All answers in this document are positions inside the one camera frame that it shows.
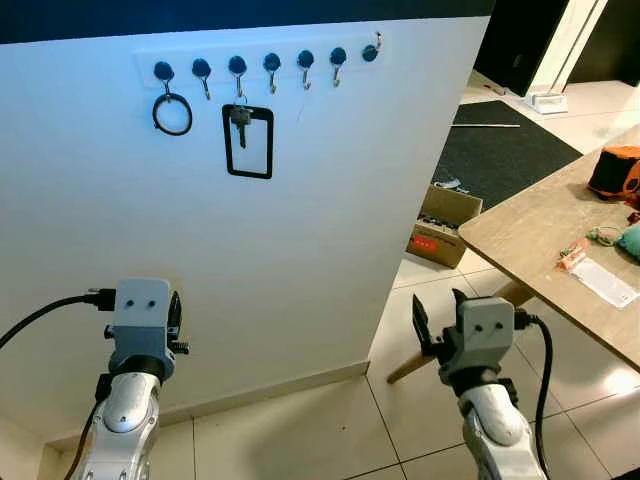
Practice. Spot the thin wooden stick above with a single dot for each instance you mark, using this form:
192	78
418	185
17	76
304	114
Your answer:
485	125

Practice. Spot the round-base metal wall hook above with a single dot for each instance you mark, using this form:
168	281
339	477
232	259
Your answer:
338	56
271	62
370	52
305	59
201	68
163	71
237	65

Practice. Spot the orange black case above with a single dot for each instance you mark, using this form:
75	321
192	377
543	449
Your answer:
615	170

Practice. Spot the black floor mat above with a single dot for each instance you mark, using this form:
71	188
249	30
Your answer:
510	150

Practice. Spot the black rectangular frame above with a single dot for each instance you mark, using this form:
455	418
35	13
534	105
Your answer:
249	175

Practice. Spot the small orange white packet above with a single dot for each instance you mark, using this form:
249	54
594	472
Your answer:
573	257

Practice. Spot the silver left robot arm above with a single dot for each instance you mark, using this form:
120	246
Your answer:
125	410

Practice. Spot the light wooden table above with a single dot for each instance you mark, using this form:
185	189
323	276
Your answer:
540	215

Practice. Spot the teal soft pouch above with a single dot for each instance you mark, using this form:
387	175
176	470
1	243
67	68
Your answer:
631	242

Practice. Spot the white door frame post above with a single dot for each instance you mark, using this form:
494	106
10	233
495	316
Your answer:
570	45

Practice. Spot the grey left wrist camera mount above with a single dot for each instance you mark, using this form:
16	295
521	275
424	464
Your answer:
140	310

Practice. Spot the dark door panel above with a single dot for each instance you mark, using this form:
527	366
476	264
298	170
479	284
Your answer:
520	40

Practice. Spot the white standing board panel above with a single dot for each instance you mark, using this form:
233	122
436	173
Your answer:
300	250

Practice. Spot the key bunch with green key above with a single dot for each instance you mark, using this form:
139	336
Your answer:
600	240

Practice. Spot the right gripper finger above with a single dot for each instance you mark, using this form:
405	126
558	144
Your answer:
422	324
460	298

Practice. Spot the single metal key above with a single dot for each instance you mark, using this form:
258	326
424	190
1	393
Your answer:
240	118

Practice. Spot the open cardboard box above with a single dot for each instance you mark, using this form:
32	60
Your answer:
440	215

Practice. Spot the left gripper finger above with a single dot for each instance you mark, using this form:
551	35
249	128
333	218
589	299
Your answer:
175	310

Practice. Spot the white printed paper sheet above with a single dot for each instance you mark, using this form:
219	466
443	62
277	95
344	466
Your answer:
608	283

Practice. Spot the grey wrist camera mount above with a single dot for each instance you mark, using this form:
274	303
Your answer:
140	310
488	325

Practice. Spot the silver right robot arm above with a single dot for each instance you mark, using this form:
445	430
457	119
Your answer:
490	420

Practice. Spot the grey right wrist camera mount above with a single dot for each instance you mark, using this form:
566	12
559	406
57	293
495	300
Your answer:
488	325

